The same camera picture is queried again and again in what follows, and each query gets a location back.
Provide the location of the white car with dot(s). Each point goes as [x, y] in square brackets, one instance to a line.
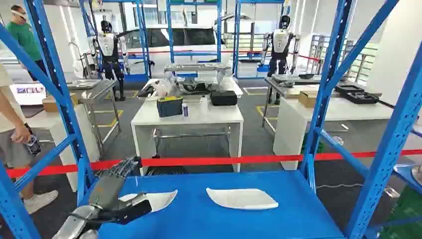
[184, 41]

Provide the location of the white curved plastic part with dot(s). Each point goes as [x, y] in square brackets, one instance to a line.
[242, 199]
[161, 198]

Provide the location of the black foam tray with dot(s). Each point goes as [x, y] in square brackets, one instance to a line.
[362, 98]
[348, 88]

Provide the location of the person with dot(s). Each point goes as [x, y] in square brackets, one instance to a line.
[24, 36]
[6, 115]

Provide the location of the dark toolbox with yellow lid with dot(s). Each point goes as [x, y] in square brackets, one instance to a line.
[169, 107]

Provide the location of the red barrier tape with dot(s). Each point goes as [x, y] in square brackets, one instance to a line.
[211, 161]

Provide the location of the white black humanoid robot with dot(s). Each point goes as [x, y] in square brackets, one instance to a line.
[281, 43]
[108, 49]

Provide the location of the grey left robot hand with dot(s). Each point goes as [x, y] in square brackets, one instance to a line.
[105, 194]

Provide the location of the cardboard box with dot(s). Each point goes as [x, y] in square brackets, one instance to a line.
[51, 104]
[307, 99]

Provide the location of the black carry case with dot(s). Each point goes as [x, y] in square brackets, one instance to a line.
[224, 98]

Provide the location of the blue steel shelf rack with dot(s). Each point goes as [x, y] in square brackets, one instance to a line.
[219, 33]
[214, 224]
[142, 39]
[236, 39]

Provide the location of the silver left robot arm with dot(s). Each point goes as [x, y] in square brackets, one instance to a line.
[74, 222]

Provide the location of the white table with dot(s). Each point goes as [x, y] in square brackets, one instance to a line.
[62, 145]
[346, 110]
[197, 115]

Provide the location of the small white bottle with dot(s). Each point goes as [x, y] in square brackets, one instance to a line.
[185, 110]

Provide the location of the black handheld device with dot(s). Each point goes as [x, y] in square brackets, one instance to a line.
[33, 145]

